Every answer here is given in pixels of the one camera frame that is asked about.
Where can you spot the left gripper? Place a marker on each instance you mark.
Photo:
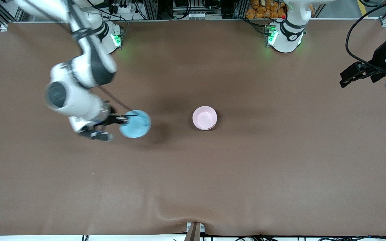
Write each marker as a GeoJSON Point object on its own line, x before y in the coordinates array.
{"type": "Point", "coordinates": [378, 61]}

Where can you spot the white power strip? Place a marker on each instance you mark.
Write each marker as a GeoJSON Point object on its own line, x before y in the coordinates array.
{"type": "Point", "coordinates": [124, 8]}

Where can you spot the blue bowl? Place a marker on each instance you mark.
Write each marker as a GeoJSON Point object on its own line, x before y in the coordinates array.
{"type": "Point", "coordinates": [137, 127]}

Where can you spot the white bowl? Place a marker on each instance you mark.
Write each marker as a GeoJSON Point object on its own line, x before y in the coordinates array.
{"type": "Point", "coordinates": [205, 129]}

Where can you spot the brown table mat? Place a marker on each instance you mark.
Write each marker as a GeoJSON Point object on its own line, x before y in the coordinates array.
{"type": "Point", "coordinates": [193, 184]}

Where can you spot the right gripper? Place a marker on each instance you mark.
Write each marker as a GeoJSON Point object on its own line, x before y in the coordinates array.
{"type": "Point", "coordinates": [111, 118]}

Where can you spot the brown wooden strip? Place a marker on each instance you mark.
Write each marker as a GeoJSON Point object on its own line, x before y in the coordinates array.
{"type": "Point", "coordinates": [193, 234]}

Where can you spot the pink bowl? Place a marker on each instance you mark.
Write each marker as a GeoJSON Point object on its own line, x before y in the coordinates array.
{"type": "Point", "coordinates": [204, 117]}

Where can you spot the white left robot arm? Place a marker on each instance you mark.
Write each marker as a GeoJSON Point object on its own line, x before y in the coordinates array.
{"type": "Point", "coordinates": [286, 43]}

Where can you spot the orange snack packets pile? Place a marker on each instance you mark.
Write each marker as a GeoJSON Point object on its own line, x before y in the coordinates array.
{"type": "Point", "coordinates": [263, 10]}

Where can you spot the white connector block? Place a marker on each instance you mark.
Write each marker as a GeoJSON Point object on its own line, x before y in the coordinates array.
{"type": "Point", "coordinates": [199, 15]}

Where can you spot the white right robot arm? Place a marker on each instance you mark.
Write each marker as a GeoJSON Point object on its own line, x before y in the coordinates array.
{"type": "Point", "coordinates": [79, 97]}

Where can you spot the small metal bracket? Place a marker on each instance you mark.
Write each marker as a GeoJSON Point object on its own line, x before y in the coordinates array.
{"type": "Point", "coordinates": [202, 227]}

